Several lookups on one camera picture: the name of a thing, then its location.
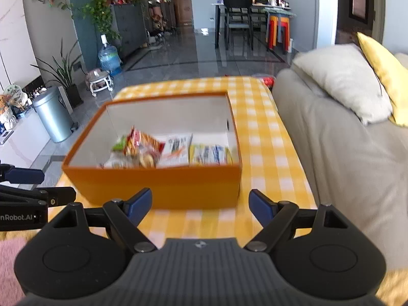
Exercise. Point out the beige pillow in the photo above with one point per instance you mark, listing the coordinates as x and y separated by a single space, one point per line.
344 76

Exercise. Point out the orange cardboard box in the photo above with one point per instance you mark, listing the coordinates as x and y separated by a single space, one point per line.
159 188

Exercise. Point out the white crinkled snack packet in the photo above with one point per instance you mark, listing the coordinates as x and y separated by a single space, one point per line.
111 162

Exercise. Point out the stacked plastic stools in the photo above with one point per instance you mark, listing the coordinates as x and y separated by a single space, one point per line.
277 32

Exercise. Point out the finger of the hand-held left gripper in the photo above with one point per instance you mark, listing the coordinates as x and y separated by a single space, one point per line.
54 196
24 175

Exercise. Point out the clear snack packet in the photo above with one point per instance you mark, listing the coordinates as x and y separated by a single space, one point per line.
146 159

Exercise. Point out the white low console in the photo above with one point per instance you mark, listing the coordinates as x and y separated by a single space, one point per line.
28 134

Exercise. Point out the white printed snack packet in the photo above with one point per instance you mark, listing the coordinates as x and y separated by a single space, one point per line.
173 153

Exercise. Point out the blue water jug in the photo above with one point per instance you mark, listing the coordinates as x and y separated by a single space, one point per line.
110 59

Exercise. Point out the black dining chair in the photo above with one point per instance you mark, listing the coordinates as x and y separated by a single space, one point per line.
237 1

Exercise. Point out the black dining table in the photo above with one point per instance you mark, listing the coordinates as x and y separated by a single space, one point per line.
217 22

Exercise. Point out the brown wooden door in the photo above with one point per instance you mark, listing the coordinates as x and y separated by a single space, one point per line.
181 0

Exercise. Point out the leafy green plant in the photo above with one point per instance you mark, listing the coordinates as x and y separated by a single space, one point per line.
102 9

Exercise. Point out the yellow checked tablecloth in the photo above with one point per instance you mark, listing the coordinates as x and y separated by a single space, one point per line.
261 140

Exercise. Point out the beige sofa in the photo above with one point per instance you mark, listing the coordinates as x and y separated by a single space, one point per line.
344 172

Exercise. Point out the yellow blue snack packet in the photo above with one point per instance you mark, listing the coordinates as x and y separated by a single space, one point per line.
210 154

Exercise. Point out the round painted fan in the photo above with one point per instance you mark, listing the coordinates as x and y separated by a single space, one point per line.
14 92

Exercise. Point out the red bag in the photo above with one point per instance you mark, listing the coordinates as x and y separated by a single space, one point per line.
267 81

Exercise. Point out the small white rolling stool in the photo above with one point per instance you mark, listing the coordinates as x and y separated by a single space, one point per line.
99 79

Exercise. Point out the long-leaf potted plant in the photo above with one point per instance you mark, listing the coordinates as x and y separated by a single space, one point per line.
63 73

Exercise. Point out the yellow pillow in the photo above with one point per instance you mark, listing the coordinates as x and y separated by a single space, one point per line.
389 70

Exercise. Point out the silver pedal trash can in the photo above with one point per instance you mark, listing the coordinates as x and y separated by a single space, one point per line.
52 118

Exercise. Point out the grey cabinet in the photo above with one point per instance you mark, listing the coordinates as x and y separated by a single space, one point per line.
130 28

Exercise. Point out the pink cloth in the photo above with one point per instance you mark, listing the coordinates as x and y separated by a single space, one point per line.
9 267

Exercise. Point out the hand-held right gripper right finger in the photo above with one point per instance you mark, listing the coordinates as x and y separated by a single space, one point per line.
259 206

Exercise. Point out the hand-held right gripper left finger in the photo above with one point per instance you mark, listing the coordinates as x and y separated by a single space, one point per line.
140 204

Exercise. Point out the green snack packet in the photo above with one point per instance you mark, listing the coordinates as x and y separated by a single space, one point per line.
118 145

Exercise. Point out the red stick snack packet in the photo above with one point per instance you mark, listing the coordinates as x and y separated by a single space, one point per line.
140 142

